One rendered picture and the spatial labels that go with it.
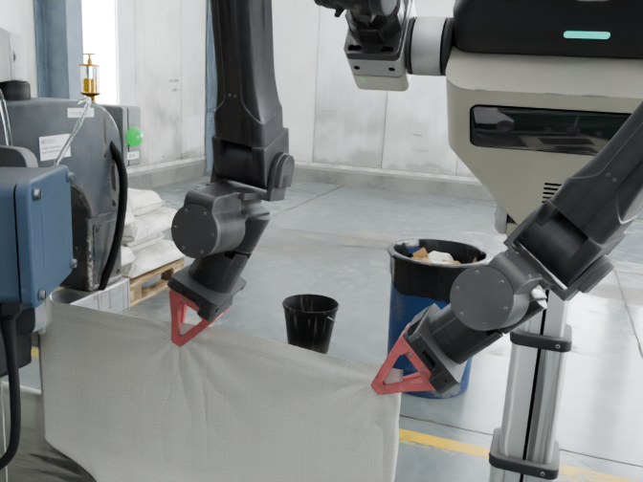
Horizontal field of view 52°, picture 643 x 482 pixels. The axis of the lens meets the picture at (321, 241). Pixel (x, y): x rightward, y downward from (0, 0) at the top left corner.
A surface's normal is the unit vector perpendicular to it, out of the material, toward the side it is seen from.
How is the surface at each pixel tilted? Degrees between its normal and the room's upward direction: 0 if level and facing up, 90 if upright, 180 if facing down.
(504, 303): 76
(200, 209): 85
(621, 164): 95
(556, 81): 40
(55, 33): 90
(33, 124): 90
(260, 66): 98
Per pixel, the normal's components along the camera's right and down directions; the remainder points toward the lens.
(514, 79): -0.18, -0.61
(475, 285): -0.51, -0.06
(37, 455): -0.33, 0.21
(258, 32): 0.88, 0.29
